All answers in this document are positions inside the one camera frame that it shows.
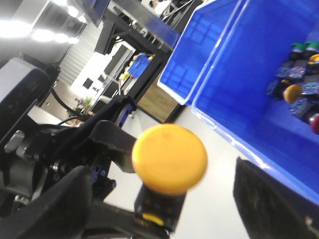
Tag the black metal rack frame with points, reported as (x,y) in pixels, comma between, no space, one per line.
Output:
(133,23)

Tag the right blue plastic crate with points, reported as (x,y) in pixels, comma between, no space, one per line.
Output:
(221,66)

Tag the distant blue crate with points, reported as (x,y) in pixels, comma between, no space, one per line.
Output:
(139,65)

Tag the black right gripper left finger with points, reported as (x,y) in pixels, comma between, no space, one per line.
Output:
(68,211)

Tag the yellow mushroom push button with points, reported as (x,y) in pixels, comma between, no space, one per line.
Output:
(169,160)

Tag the green button in crate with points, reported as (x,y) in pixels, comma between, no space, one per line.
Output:
(312,48)
(297,51)

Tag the red button in crate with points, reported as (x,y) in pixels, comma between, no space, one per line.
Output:
(311,117)

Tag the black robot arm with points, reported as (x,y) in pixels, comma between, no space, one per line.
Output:
(35,157)

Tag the wooden panel cabinet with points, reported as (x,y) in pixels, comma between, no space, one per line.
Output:
(159,104)

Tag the yellow button in crate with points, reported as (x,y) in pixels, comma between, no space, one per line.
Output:
(313,64)
(288,93)

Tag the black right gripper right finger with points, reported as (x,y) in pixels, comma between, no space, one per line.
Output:
(269,209)

